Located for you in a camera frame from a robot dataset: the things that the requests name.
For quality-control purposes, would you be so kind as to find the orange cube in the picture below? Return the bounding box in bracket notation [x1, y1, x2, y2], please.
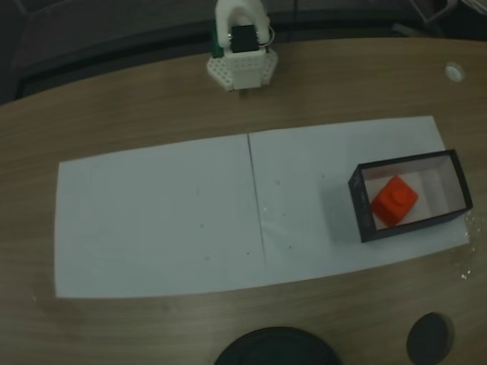
[370, 174, 421, 228]

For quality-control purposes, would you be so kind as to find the dark open cardboard box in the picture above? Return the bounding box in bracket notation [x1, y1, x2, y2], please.
[347, 148, 476, 245]

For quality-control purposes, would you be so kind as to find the white paper sheet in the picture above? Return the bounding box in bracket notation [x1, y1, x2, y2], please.
[54, 133, 268, 299]
[247, 115, 470, 287]

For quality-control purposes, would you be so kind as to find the green table clamp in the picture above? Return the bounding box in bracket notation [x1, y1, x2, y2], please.
[209, 21, 226, 59]

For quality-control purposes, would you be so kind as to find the large black round object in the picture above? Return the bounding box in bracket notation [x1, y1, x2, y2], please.
[213, 326, 342, 365]

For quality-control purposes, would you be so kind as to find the white round table cap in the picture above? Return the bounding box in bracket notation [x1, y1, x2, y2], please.
[444, 62, 466, 82]

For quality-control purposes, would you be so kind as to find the black round table grommet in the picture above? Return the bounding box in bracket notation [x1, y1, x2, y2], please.
[406, 312, 456, 364]

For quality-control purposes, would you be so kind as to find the dark office chair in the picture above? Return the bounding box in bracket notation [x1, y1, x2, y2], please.
[391, 0, 487, 39]

